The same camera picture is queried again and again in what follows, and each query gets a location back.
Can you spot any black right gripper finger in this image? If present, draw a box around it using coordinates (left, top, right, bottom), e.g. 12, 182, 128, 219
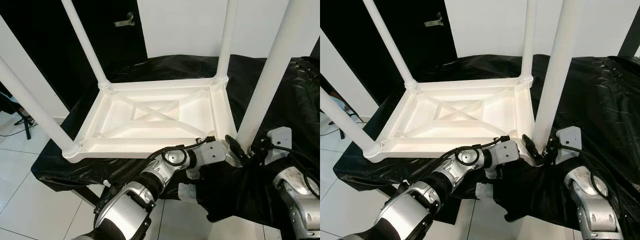
225, 134, 251, 164
521, 134, 544, 165

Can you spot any black plastic cover sheet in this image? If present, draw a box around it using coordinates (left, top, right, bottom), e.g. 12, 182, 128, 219
31, 52, 320, 223
332, 52, 640, 236

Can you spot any black tripod stand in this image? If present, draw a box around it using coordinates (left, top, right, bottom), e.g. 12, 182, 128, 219
15, 112, 34, 140
330, 107, 361, 140

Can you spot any black door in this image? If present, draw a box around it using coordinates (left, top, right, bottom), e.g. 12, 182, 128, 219
320, 0, 458, 106
0, 0, 148, 108

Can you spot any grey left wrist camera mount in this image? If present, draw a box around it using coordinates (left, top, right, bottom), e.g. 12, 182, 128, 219
192, 140, 227, 167
484, 140, 520, 166

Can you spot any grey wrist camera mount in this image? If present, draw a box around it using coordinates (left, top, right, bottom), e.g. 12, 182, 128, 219
265, 126, 293, 163
484, 140, 520, 166
192, 140, 227, 167
555, 126, 583, 162

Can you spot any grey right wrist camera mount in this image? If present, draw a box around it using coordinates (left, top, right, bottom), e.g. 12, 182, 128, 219
555, 126, 583, 162
265, 126, 293, 163

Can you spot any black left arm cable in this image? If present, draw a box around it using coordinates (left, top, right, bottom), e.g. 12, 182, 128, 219
137, 136, 217, 176
435, 136, 511, 176

